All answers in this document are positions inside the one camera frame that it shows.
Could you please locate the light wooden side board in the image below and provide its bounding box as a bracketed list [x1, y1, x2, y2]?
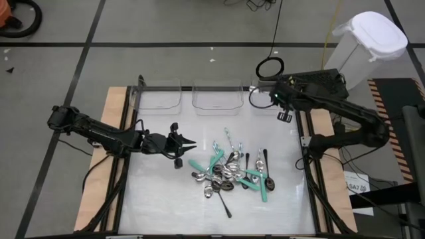
[300, 86, 358, 233]
[74, 86, 129, 232]

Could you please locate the white lidded trash bin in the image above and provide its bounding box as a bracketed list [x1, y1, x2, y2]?
[324, 11, 409, 91]

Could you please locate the black tangled cable bundle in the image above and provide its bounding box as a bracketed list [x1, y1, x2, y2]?
[222, 0, 277, 13]

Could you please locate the grey metal post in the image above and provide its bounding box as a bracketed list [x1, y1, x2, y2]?
[402, 105, 425, 239]

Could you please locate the black mat hazard-striped edge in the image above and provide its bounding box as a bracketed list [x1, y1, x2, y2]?
[367, 78, 425, 183]

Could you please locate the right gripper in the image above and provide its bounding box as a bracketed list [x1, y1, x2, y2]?
[270, 79, 301, 123]

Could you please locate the orange vacuum body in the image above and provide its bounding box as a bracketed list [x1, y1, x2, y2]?
[0, 0, 13, 28]

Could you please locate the black vacuum hose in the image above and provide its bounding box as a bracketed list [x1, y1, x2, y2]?
[0, 0, 43, 39]

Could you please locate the black metal bar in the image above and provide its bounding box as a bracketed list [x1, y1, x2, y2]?
[348, 191, 421, 210]

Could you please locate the black coiled floor cable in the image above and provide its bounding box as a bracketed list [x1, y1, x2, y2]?
[254, 0, 286, 80]

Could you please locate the yellow floor cable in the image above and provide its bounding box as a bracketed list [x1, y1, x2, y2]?
[320, 0, 343, 70]

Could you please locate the white paper label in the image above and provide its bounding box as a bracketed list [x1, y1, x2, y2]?
[343, 171, 375, 216]

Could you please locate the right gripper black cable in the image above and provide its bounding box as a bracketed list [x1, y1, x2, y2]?
[248, 85, 278, 110]

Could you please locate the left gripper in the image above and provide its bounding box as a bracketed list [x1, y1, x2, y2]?
[143, 122, 197, 169]

